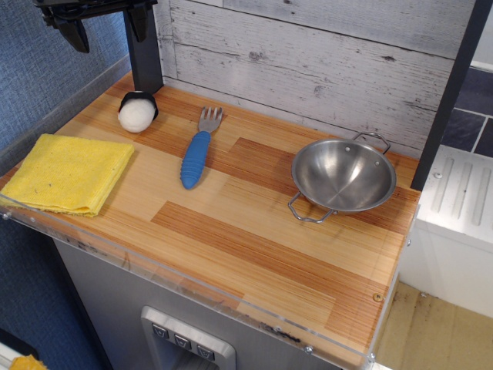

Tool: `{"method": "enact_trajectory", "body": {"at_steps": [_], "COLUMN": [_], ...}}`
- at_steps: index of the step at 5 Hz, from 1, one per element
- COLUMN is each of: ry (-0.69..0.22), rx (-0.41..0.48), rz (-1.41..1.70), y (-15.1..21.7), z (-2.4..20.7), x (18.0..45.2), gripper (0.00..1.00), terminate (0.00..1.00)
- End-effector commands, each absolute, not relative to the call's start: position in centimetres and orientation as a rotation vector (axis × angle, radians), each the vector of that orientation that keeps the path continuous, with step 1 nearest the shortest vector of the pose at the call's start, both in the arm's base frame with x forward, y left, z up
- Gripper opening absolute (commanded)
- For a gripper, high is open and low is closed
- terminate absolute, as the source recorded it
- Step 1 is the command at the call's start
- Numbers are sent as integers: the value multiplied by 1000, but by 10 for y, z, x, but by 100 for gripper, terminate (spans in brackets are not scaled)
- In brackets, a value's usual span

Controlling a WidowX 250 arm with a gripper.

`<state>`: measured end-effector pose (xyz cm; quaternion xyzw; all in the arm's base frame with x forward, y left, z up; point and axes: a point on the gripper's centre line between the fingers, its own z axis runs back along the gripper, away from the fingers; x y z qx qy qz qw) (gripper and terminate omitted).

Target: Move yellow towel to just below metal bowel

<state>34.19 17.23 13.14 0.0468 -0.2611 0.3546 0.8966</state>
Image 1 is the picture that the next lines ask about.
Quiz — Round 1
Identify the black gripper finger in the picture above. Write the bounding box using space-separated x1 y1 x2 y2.
127 2 148 42
42 8 90 53

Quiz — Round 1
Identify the metal bowl with handles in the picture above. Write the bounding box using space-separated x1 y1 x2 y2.
288 132 397 224

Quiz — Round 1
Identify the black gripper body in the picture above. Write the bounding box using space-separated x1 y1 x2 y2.
32 0 157 18

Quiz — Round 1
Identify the yellow object at corner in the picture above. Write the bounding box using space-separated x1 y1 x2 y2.
8 355 48 370

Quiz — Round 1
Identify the silver dispenser button panel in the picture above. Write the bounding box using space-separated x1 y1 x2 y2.
141 306 236 369

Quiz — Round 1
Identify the blue handled fork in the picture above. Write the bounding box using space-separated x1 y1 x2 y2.
180 107 223 190

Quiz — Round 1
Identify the white ball in black cup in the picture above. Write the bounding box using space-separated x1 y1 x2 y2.
118 91 159 133

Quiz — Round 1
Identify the yellow towel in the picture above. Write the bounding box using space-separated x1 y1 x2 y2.
1 134 134 217

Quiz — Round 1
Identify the dark grey upright post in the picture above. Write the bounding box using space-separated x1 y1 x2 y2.
123 6 163 94

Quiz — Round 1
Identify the white ribbed cabinet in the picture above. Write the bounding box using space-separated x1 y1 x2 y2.
399 146 492 316

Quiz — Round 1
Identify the clear acrylic edge guard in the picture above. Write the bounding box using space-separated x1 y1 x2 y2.
0 193 377 370

